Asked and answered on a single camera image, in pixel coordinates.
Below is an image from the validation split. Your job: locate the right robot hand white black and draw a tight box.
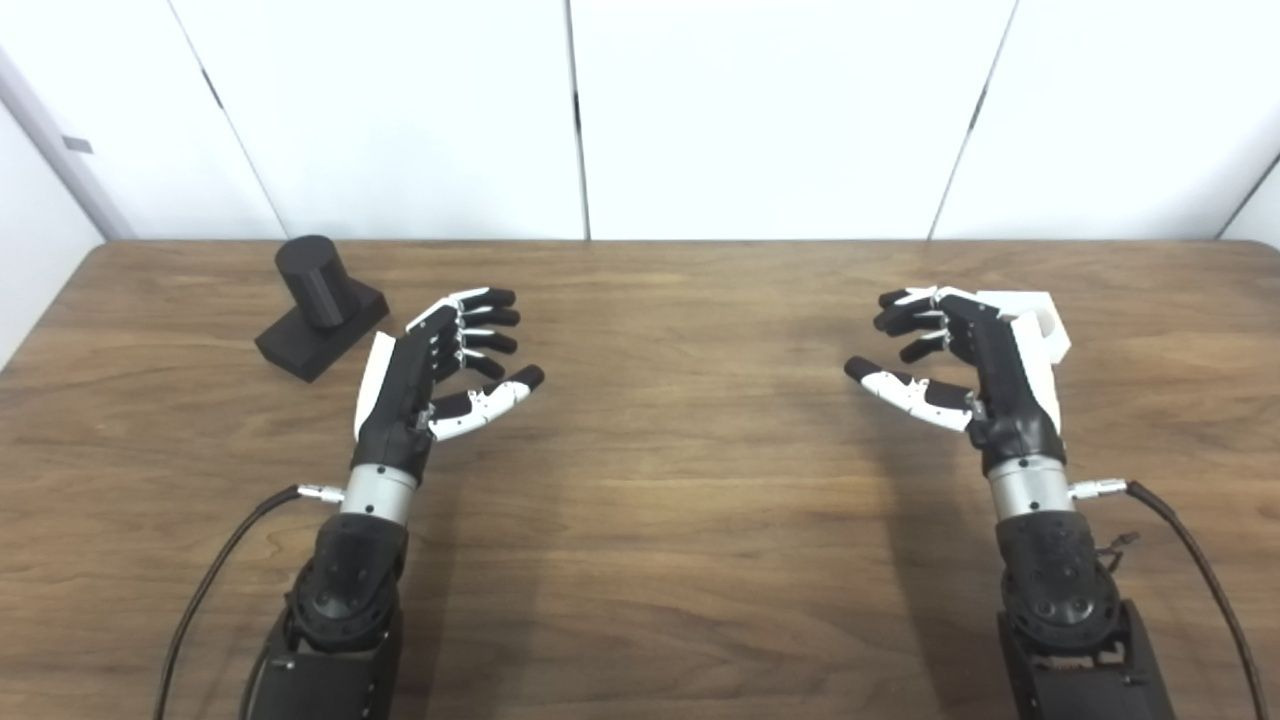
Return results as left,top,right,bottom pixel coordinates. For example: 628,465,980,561
843,285,1069,477

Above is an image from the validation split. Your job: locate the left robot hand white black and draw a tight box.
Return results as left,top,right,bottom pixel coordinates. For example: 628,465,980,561
352,287,547,486

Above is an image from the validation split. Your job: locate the white square piece with hole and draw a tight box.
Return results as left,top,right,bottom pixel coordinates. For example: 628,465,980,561
975,289,1073,363

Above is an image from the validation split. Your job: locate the black peg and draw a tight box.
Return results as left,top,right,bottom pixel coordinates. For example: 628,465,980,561
254,235,391,383

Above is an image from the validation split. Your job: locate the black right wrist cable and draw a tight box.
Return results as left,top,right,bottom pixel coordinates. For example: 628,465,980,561
1068,478,1271,720

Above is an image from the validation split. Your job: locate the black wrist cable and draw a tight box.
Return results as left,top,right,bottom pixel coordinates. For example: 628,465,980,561
1068,478,1271,720
153,483,347,720

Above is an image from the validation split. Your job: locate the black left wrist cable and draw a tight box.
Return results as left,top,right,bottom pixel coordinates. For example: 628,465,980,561
153,483,347,720

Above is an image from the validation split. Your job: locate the grey wall corner post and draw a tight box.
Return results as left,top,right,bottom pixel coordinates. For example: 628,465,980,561
0,48,137,241

